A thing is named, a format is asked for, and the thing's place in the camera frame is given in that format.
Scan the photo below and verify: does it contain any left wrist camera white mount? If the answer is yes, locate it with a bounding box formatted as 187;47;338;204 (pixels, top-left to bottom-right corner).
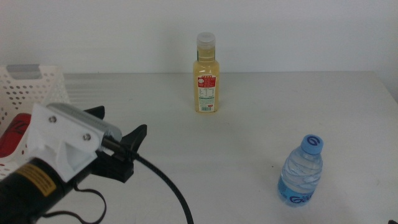
23;102;123;184

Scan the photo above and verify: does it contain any white perforated plastic basket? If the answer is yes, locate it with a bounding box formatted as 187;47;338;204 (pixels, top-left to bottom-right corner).
0;63;71;181

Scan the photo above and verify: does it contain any red cola can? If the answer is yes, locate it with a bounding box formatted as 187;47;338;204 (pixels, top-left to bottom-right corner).
0;113;32;159

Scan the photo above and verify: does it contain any blue capped water bottle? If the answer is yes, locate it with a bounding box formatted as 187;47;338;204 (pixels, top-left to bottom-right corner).
277;134;324;207

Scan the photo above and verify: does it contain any thin black cable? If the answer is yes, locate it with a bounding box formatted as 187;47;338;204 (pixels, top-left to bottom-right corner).
42;183;108;224

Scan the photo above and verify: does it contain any yellow juice bottle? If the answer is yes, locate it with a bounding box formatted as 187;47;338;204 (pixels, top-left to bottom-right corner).
192;31;220;114

